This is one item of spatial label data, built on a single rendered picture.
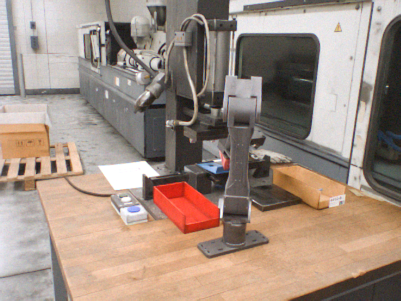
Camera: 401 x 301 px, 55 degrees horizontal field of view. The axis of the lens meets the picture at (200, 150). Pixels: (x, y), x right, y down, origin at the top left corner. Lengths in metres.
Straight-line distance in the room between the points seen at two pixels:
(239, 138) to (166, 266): 0.37
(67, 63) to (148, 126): 6.20
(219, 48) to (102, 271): 0.80
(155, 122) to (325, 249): 3.59
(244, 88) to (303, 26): 1.04
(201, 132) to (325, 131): 0.72
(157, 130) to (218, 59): 3.27
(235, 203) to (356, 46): 0.95
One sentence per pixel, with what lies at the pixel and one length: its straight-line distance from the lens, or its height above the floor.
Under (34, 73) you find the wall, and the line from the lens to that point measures 10.47.
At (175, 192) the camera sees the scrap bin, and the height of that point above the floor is 0.93.
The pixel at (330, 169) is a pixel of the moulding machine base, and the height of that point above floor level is 0.90.
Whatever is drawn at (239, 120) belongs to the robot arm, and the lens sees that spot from 0.95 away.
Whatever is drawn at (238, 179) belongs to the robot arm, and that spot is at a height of 1.10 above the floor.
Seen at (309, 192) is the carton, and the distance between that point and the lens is 1.40.
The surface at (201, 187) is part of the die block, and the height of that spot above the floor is 0.93.
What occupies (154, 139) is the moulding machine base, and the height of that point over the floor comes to 0.30.
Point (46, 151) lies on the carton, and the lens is 4.61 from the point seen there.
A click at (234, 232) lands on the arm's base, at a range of 1.06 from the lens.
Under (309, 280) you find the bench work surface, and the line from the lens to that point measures 1.01.
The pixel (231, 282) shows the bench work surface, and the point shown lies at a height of 0.90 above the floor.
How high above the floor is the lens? 1.45
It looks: 16 degrees down
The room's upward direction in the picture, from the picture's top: 2 degrees clockwise
